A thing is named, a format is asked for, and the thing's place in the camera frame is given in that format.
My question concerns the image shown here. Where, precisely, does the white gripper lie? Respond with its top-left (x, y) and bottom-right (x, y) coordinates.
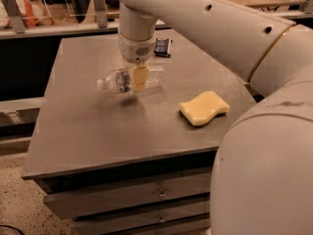
top-left (118, 32), bottom-right (156, 93)

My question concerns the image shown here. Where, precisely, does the clear plastic water bottle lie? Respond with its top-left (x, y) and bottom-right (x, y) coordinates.
top-left (97, 66), bottom-right (166, 94)

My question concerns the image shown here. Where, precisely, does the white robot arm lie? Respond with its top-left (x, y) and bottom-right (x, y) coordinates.
top-left (118, 0), bottom-right (313, 235)

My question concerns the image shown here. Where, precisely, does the dark snack bar wrapper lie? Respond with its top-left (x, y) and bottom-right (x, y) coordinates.
top-left (154, 38), bottom-right (172, 58)

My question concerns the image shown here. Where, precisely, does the yellow sponge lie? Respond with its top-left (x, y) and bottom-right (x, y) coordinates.
top-left (179, 91), bottom-right (230, 126)

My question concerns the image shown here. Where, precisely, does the grey drawer cabinet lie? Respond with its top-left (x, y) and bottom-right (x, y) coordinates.
top-left (22, 30), bottom-right (254, 235)

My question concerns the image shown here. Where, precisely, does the orange white bag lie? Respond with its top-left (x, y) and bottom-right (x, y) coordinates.
top-left (0, 0), bottom-right (46, 28)

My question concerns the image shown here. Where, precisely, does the metal railing frame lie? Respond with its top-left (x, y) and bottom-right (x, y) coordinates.
top-left (1, 0), bottom-right (304, 41)

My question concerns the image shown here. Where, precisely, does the black cable on floor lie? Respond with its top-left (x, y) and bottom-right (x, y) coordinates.
top-left (0, 224), bottom-right (26, 235)

